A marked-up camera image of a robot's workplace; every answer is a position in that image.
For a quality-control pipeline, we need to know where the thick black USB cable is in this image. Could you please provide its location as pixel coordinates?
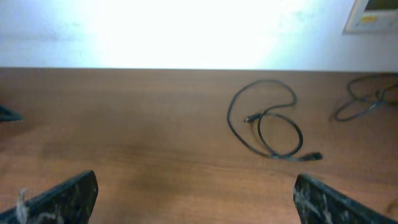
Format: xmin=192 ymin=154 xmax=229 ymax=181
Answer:
xmin=226 ymin=79 xmax=323 ymax=162

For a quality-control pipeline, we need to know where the white wall device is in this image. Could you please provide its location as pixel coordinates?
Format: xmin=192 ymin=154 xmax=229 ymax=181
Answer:
xmin=344 ymin=0 xmax=397 ymax=33

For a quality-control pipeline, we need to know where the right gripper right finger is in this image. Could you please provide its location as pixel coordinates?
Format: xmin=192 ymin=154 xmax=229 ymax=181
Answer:
xmin=293 ymin=174 xmax=397 ymax=224

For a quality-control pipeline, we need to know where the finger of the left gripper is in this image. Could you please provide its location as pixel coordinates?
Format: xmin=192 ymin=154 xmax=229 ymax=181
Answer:
xmin=0 ymin=106 xmax=23 ymax=122

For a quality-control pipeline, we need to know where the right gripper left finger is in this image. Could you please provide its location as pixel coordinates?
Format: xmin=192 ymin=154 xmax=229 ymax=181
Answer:
xmin=1 ymin=170 xmax=98 ymax=224

